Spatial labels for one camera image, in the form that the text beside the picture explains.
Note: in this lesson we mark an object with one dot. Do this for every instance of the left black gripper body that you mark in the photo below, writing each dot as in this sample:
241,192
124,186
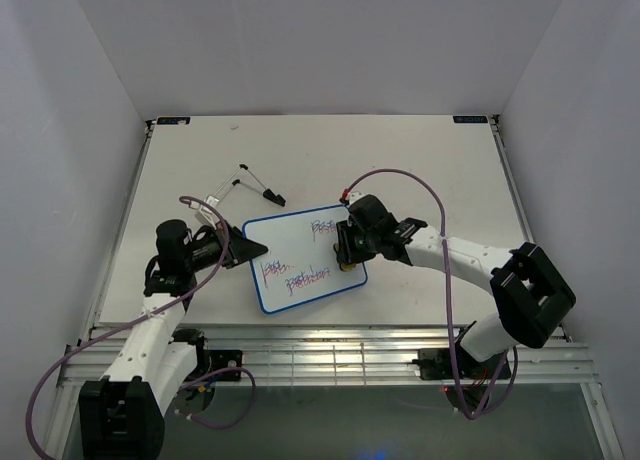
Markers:
207,253

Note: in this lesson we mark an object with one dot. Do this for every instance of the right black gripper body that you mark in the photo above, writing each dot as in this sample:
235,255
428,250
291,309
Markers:
367,242

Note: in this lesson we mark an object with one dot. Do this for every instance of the blue framed whiteboard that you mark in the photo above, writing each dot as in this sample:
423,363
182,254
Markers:
300,264

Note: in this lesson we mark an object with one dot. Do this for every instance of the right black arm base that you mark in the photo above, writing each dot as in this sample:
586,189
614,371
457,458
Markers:
435,364

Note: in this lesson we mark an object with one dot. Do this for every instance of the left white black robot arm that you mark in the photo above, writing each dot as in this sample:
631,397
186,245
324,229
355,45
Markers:
122,413

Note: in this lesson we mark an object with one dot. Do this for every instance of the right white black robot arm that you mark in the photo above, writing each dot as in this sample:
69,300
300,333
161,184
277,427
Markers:
532,298

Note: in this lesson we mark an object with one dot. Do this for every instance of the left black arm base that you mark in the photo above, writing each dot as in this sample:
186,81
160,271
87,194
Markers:
213,360

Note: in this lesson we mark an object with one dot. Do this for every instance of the left corner label sticker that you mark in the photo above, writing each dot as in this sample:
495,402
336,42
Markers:
177,121

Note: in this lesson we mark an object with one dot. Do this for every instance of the corner label sticker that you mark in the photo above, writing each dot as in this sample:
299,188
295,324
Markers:
470,119
177,121

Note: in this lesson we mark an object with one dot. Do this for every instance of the right corner label sticker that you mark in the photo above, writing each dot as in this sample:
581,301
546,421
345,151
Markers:
470,119

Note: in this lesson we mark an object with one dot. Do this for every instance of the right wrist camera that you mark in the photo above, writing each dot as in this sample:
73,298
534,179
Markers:
349,197

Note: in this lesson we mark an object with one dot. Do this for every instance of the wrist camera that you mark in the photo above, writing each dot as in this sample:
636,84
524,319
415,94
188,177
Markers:
349,197
204,210

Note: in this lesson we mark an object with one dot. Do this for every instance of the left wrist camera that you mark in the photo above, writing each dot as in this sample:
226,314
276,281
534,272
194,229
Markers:
204,210

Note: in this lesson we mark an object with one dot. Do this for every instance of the black wire easel stand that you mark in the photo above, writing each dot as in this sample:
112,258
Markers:
235,179

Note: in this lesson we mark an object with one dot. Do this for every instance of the aluminium frame rail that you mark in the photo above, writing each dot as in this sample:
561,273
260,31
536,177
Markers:
377,356

